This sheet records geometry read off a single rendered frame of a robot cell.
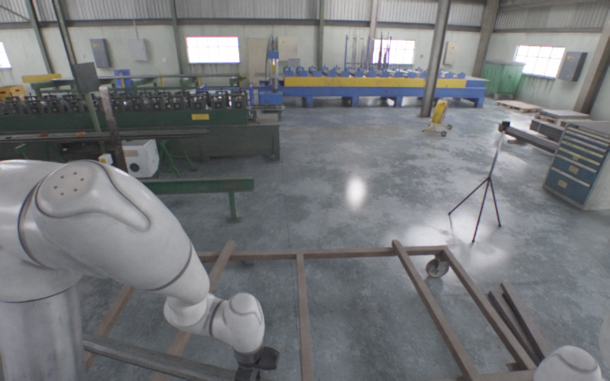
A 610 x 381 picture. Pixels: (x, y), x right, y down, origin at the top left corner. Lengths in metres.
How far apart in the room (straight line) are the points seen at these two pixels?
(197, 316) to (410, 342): 1.83
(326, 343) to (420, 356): 0.64
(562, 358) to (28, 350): 1.01
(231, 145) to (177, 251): 4.72
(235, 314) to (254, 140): 4.38
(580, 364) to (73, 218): 0.96
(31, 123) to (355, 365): 5.69
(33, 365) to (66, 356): 0.04
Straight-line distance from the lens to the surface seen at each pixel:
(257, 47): 13.02
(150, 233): 0.38
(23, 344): 0.57
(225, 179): 3.28
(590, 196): 5.17
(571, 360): 0.94
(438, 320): 2.15
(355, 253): 2.58
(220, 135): 5.06
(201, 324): 0.89
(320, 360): 2.25
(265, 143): 5.06
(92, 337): 1.43
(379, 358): 2.31
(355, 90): 9.71
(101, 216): 0.35
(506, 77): 13.78
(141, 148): 4.77
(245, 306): 0.82
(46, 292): 0.53
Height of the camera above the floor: 1.90
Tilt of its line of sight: 27 degrees down
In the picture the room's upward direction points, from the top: 1 degrees clockwise
